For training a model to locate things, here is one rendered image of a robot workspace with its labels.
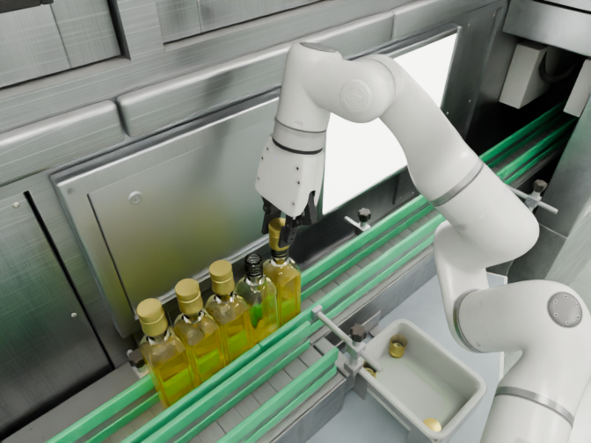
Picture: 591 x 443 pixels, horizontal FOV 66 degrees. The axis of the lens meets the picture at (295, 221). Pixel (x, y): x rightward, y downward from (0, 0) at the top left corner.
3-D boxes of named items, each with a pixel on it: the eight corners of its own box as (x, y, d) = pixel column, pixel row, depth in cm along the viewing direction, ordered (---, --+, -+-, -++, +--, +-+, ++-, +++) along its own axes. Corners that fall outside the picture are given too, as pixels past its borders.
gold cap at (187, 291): (194, 293, 71) (190, 273, 68) (207, 306, 69) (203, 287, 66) (174, 304, 69) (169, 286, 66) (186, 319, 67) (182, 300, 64)
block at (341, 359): (324, 352, 97) (325, 333, 93) (357, 383, 92) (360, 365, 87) (311, 362, 95) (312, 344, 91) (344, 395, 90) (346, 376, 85)
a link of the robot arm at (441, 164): (427, 215, 59) (314, 98, 58) (438, 180, 70) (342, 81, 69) (483, 174, 55) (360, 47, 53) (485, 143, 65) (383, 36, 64)
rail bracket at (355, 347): (319, 328, 94) (321, 288, 85) (382, 386, 84) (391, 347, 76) (308, 336, 92) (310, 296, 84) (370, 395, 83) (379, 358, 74)
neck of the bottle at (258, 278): (256, 269, 78) (254, 249, 74) (267, 279, 76) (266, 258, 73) (242, 278, 76) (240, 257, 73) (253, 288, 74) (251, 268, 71)
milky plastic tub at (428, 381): (396, 336, 107) (401, 313, 102) (480, 405, 95) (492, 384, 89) (344, 381, 99) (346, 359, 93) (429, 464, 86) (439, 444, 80)
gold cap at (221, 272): (226, 274, 73) (223, 255, 71) (239, 287, 71) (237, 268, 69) (207, 286, 72) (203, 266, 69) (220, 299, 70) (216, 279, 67)
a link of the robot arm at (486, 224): (434, 235, 51) (368, 263, 64) (561, 365, 52) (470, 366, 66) (493, 151, 59) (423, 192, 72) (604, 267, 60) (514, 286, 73)
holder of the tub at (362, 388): (378, 323, 111) (382, 303, 105) (478, 406, 95) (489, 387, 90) (327, 366, 102) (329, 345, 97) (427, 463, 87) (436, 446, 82)
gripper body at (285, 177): (257, 123, 66) (246, 191, 72) (304, 152, 60) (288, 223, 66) (295, 119, 71) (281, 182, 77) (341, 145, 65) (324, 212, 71)
